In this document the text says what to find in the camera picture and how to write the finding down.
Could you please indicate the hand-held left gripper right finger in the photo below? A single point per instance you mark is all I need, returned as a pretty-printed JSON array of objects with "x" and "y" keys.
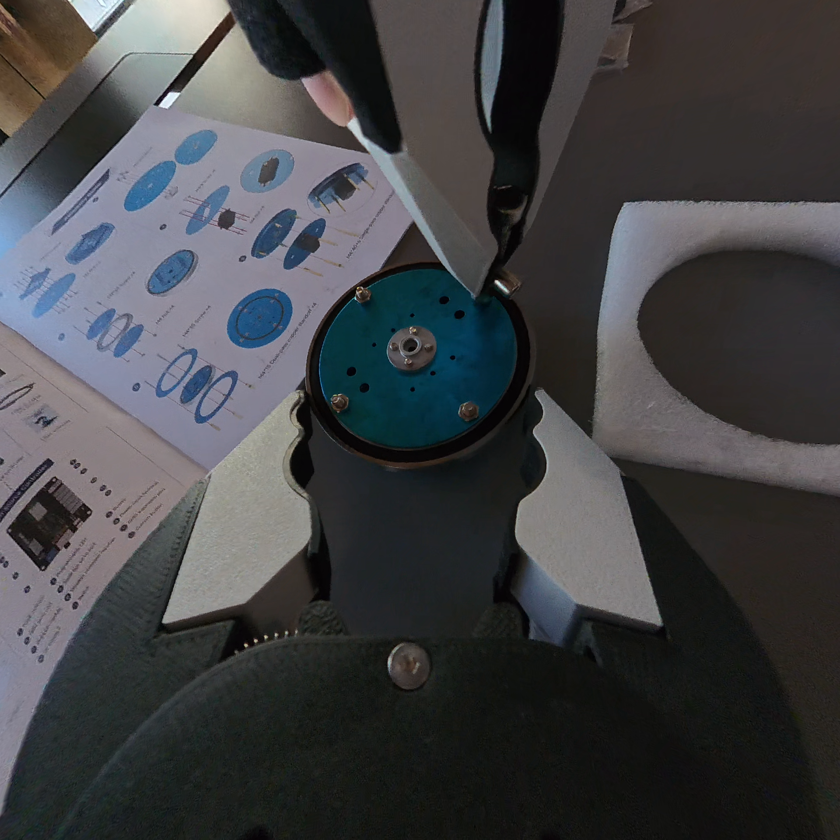
[{"x": 577, "y": 538}]

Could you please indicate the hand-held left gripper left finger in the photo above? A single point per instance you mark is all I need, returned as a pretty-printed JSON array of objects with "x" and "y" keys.
[{"x": 243, "y": 525}]

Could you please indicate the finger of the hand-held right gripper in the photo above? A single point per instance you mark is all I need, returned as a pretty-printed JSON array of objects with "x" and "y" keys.
[
  {"x": 439, "y": 98},
  {"x": 577, "y": 39}
]

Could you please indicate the round blue disc assembly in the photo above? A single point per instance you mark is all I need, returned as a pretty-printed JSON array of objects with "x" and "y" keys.
[{"x": 420, "y": 367}]

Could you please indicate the person's right hand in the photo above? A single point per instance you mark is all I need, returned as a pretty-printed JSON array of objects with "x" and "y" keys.
[{"x": 295, "y": 33}]

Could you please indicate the clear plastic bag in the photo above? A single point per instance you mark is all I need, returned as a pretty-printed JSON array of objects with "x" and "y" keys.
[{"x": 617, "y": 39}]

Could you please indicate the printed sheet with board photo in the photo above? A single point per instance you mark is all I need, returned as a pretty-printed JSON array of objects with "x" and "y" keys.
[{"x": 65, "y": 525}]

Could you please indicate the white foam with round cutout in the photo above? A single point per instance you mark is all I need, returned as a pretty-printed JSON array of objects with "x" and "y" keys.
[{"x": 630, "y": 367}]

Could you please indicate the assembly instruction sheet blue diagrams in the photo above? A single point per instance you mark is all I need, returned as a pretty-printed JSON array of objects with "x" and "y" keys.
[{"x": 197, "y": 262}]

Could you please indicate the dark flat panel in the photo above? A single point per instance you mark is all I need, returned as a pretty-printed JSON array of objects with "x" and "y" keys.
[{"x": 98, "y": 98}]

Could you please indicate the wooden box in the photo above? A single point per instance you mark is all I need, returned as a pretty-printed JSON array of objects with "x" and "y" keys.
[{"x": 39, "y": 52}]

